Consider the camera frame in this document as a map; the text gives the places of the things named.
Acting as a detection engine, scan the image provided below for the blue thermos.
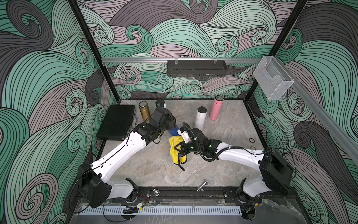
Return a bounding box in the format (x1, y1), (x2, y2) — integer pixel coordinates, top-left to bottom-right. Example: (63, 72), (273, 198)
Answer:
(168, 127), (179, 136)

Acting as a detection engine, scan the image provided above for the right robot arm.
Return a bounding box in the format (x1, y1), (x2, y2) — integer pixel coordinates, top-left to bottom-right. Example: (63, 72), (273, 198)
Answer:
(174, 127), (294, 197)

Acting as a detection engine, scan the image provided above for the pink thermos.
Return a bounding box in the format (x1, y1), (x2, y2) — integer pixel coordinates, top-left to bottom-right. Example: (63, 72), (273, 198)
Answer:
(209, 95), (224, 120)

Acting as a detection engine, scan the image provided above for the black wall shelf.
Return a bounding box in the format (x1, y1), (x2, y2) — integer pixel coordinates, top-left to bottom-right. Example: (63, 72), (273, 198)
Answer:
(167, 59), (227, 79)

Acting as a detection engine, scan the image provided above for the gold thermos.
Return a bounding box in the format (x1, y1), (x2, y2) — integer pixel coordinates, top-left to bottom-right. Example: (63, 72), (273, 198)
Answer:
(139, 101), (151, 121)

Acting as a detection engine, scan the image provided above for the silver bolt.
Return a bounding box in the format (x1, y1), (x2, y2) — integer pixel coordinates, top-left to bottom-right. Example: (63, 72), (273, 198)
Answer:
(196, 181), (208, 192)

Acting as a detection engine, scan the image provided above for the clear plastic wall holder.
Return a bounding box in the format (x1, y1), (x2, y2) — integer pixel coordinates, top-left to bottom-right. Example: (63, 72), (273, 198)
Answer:
(253, 56), (294, 101)

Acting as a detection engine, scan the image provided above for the black case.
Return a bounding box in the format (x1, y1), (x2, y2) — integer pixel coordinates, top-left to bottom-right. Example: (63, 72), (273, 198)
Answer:
(96, 105), (136, 141)

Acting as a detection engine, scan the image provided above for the white slotted cable duct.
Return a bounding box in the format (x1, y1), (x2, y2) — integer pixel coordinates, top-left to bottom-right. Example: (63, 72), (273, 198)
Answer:
(80, 205), (242, 216)

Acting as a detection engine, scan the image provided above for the black thermos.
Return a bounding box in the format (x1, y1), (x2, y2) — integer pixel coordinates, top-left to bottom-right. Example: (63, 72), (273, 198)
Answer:
(155, 99), (166, 108)

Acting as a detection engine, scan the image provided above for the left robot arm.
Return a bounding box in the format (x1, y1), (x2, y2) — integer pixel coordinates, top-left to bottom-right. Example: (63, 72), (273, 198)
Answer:
(76, 107), (176, 208)

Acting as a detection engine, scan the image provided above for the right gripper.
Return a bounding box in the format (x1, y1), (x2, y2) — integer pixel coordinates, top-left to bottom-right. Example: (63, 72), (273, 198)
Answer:
(173, 140), (203, 156)

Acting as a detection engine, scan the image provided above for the white thermos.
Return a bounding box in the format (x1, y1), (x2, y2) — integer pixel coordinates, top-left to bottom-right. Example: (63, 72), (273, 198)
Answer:
(194, 106), (208, 131)

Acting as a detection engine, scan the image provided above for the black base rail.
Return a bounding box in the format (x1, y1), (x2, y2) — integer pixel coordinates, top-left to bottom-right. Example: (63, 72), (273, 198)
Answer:
(123, 186), (297, 205)

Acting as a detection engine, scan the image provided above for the aluminium wall rail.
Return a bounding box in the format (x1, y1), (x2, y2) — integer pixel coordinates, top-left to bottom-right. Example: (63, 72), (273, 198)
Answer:
(101, 57), (262, 65)

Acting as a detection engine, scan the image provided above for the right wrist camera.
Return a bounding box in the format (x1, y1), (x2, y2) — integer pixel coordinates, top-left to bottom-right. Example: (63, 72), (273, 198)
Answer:
(177, 127), (192, 144)

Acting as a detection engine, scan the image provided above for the yellow cleaning cloth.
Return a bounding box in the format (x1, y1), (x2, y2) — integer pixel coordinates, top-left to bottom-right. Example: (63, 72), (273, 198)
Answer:
(169, 136), (187, 171)

